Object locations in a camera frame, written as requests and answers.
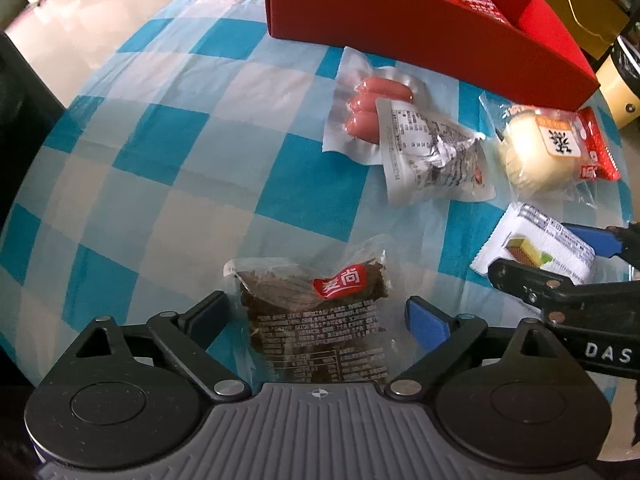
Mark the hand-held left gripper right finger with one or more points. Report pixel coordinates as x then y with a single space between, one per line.
427 322

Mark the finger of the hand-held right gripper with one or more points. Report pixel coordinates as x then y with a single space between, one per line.
595 241
525 282

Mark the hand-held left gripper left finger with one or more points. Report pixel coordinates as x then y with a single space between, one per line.
205 315

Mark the white wafer packet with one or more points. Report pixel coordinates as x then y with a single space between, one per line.
530 240

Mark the round bun packet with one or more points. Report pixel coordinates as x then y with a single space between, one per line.
530 160

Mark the brown jerky packet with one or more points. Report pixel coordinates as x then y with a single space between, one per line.
310 310

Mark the white foil snack packet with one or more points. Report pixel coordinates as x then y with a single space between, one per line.
425 160

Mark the sausage packet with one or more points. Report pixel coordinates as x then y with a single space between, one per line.
370 100

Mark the red foil snack packet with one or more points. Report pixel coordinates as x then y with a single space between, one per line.
475 2

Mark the red cardboard box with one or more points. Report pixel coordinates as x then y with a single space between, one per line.
400 30

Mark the cream trash bin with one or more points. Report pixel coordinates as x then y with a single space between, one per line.
620 95

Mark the black chair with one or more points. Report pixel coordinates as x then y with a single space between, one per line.
20 110

